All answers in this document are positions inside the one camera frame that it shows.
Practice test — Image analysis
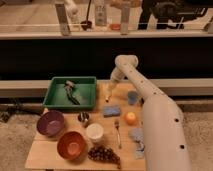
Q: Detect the white cup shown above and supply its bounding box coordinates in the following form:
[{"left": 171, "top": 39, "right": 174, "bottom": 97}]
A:
[{"left": 86, "top": 123, "right": 104, "bottom": 143}]

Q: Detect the green plastic tray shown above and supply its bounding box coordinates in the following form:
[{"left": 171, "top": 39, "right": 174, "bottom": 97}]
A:
[{"left": 43, "top": 76, "right": 97, "bottom": 110}]

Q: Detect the blue grey cloth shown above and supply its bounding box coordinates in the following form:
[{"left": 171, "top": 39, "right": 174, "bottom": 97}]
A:
[{"left": 128, "top": 127, "right": 145, "bottom": 159}]

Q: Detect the orange bowl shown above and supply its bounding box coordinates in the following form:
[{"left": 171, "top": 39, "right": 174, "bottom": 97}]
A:
[{"left": 57, "top": 131, "right": 86, "bottom": 161}]

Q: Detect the grey black tool in tray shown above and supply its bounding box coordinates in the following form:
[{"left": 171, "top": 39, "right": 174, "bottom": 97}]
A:
[{"left": 64, "top": 80, "right": 80, "bottom": 105}]

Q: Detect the wooden board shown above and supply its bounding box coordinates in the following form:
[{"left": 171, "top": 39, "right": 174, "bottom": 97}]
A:
[{"left": 25, "top": 83, "right": 146, "bottom": 171}]

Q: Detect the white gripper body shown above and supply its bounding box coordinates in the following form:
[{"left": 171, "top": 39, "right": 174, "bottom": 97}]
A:
[{"left": 110, "top": 67, "right": 125, "bottom": 84}]

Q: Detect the blue sponge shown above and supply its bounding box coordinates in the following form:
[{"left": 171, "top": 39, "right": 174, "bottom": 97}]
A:
[{"left": 102, "top": 105, "right": 121, "bottom": 117}]

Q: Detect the dark grape bunch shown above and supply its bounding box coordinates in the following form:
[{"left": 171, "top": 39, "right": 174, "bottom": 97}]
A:
[{"left": 88, "top": 146, "right": 121, "bottom": 169}]

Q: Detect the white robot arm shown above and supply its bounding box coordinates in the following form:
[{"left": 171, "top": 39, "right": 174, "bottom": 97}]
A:
[{"left": 105, "top": 55, "right": 192, "bottom": 171}]

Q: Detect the blue cup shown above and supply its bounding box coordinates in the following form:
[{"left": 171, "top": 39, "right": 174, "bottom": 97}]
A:
[{"left": 127, "top": 91, "right": 139, "bottom": 105}]

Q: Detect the pale yellow banana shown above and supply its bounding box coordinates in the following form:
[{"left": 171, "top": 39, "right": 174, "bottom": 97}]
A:
[{"left": 105, "top": 84, "right": 114, "bottom": 102}]

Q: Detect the orange fruit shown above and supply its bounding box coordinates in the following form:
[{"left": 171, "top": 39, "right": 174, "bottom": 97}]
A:
[{"left": 124, "top": 112, "right": 137, "bottom": 125}]

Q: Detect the purple bowl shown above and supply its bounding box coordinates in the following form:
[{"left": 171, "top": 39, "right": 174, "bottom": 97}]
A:
[{"left": 36, "top": 110, "right": 64, "bottom": 137}]

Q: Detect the small metal cup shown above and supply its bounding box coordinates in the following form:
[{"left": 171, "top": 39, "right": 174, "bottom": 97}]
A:
[{"left": 78, "top": 112, "right": 89, "bottom": 127}]

